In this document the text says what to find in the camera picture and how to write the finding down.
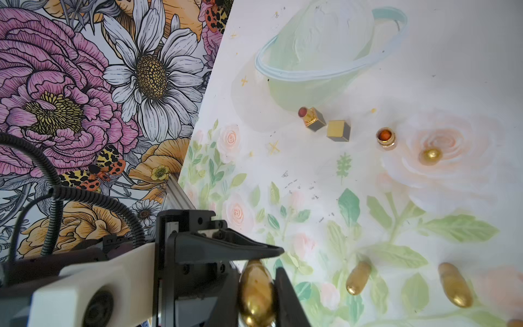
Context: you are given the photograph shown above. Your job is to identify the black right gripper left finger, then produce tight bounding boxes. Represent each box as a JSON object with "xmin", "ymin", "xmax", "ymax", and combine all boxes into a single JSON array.
[{"xmin": 174, "ymin": 229, "xmax": 284, "ymax": 264}]

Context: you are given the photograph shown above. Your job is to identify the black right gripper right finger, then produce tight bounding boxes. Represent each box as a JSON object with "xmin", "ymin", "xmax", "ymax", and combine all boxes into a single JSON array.
[{"xmin": 275, "ymin": 267, "xmax": 311, "ymax": 327}]

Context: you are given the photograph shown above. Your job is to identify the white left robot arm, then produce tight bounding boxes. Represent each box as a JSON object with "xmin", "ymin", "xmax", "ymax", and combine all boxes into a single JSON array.
[{"xmin": 1, "ymin": 243, "xmax": 155, "ymax": 326}]

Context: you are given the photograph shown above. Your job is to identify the aluminium corner post left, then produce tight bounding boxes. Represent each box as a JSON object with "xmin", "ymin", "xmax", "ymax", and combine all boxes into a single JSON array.
[{"xmin": 162, "ymin": 177, "xmax": 196, "ymax": 211}]

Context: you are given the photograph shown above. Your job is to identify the black corrugated cable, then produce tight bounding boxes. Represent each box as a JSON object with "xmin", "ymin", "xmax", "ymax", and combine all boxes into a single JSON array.
[{"xmin": 0, "ymin": 131, "xmax": 147, "ymax": 258}]

